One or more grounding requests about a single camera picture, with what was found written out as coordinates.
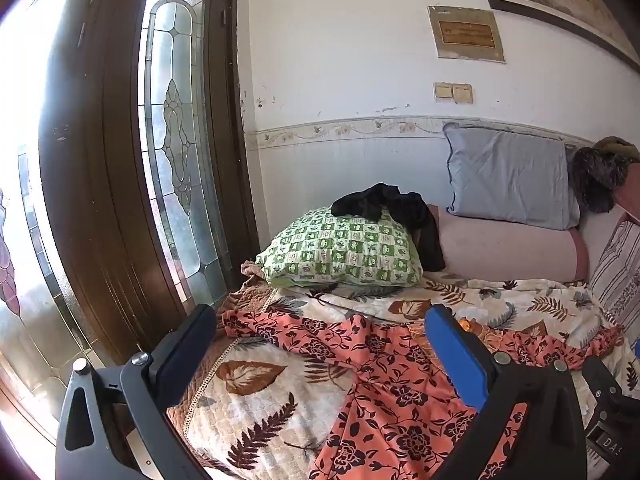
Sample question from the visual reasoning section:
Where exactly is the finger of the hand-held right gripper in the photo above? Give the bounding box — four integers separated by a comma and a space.
581, 356, 626, 413

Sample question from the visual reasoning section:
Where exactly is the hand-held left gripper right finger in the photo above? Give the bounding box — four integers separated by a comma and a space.
424, 303, 588, 480

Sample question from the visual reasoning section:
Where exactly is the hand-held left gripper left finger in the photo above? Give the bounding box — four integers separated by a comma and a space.
55, 303, 218, 480

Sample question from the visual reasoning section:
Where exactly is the orange floral garment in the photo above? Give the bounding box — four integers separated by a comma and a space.
220, 310, 626, 480

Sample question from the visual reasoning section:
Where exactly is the leaf print blanket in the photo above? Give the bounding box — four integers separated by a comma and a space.
165, 260, 640, 480

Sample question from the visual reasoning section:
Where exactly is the striped pillow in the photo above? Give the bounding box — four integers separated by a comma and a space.
587, 220, 640, 326

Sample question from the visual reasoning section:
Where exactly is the pink bolster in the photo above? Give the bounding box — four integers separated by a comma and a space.
427, 205, 590, 281

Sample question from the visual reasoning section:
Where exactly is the pink cloth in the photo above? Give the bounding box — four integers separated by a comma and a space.
580, 165, 640, 281

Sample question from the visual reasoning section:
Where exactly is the green checkered pillow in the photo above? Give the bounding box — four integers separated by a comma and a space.
255, 206, 425, 288

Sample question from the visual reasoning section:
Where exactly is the black garment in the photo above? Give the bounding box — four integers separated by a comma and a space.
331, 183, 447, 272

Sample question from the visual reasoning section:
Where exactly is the grey-blue pillow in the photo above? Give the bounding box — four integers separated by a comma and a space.
442, 122, 582, 231

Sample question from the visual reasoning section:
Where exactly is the brown wooden glass-panel door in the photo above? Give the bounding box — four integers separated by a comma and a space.
0, 0, 141, 446
37, 0, 261, 361

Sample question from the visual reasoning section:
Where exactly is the dark furry cloth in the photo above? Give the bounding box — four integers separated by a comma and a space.
570, 146, 640, 213

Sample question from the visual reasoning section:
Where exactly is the brown cloth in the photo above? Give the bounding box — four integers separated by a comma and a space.
592, 136, 640, 161

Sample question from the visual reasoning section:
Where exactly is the wall plaque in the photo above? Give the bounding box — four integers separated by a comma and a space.
427, 6, 507, 64

